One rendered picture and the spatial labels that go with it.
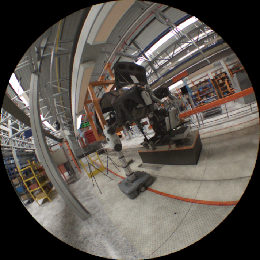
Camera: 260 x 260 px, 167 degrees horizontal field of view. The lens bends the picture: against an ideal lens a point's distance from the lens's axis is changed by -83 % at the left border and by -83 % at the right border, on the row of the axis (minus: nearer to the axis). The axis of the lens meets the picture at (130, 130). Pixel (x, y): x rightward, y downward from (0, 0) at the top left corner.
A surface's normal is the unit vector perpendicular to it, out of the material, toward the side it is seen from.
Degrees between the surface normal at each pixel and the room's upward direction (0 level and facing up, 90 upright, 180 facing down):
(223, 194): 0
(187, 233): 0
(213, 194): 0
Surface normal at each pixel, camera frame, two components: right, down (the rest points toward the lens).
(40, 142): 0.54, -0.21
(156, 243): -0.40, -0.91
